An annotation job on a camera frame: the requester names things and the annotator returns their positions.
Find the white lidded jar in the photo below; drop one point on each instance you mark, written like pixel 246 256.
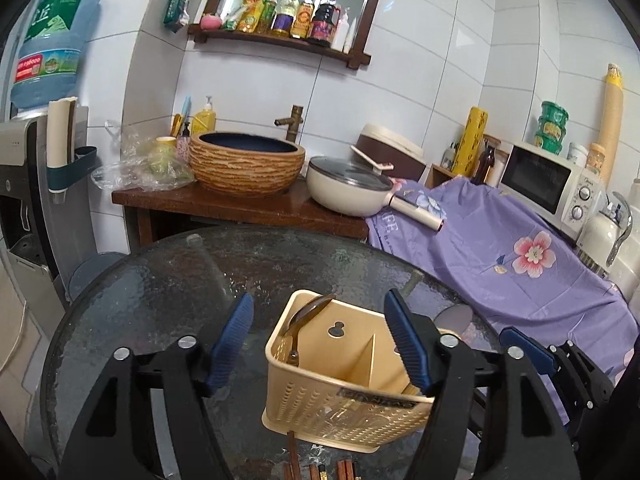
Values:
pixel 577 155

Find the yellow soap pump bottle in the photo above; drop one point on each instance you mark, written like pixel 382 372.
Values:
pixel 204 121

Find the beige plastic utensil basket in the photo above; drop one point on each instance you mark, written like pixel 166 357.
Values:
pixel 320 405

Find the white microwave oven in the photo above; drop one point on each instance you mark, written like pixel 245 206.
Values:
pixel 537 180

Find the blue toothbrush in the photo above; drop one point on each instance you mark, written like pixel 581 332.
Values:
pixel 185 110

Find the yellow cup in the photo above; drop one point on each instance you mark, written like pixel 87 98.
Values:
pixel 165 147

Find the white rice paddle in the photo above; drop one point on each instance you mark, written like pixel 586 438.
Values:
pixel 370 157

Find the blue water jug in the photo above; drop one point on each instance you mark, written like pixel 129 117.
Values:
pixel 50 45

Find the wooden sink cabinet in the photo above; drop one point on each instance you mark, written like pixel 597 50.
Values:
pixel 225 207

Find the yellow wrap roll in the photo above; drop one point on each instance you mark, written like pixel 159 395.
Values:
pixel 470 140

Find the yellow seasoning packet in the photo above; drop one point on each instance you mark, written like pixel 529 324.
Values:
pixel 251 15

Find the teal wall holder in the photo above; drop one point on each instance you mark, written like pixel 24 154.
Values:
pixel 75 170

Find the brown label sauce bottle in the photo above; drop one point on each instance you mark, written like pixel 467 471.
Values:
pixel 302 20

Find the small white bottle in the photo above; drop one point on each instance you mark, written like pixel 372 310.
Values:
pixel 351 37

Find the green white seasoning packet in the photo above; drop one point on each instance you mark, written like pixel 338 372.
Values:
pixel 232 21

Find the tall beige roll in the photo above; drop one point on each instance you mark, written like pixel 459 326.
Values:
pixel 611 125

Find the green hanging packet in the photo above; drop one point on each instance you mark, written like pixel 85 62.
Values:
pixel 176 5

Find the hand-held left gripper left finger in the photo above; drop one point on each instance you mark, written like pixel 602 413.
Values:
pixel 232 345

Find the brown glass bottle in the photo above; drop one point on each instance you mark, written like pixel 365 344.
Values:
pixel 484 162

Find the bronze bamboo-style faucet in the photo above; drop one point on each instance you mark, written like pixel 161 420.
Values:
pixel 295 122

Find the grey water dispenser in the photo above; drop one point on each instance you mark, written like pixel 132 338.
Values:
pixel 20 200

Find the dark soy sauce bottle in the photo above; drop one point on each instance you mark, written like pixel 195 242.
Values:
pixel 322 22

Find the white kettle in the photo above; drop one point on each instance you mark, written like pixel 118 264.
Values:
pixel 597 232

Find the clear plastic bag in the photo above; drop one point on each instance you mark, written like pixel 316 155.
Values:
pixel 135 170

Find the brown ribbed sink basin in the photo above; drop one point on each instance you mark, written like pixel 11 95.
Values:
pixel 245 170

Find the cream frying pan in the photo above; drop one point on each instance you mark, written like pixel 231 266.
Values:
pixel 340 197

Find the purple label oil bottle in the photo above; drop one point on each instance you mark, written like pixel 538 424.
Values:
pixel 284 17

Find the pink round container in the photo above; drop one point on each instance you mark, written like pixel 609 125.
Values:
pixel 211 21

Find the wooden framed mirror shelf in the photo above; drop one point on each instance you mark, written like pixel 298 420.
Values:
pixel 280 42

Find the brown white rice cooker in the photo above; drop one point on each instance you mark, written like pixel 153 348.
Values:
pixel 400 155

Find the purple floral cloth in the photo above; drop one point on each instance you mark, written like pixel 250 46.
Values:
pixel 490 235

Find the glass pan lid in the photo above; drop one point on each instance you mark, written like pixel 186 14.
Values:
pixel 345 172

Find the green yellow bottle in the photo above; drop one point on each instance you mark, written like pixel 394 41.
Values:
pixel 269 12

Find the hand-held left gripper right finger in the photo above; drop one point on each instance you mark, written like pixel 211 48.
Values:
pixel 407 345

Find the white squeeze bottle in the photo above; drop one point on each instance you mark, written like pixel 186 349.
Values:
pixel 340 32

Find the small wooden box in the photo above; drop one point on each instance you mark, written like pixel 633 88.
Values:
pixel 442 176

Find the grey round stool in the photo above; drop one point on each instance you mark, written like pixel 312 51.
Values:
pixel 92 275

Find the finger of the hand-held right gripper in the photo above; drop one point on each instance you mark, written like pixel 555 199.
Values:
pixel 525 350
pixel 582 375

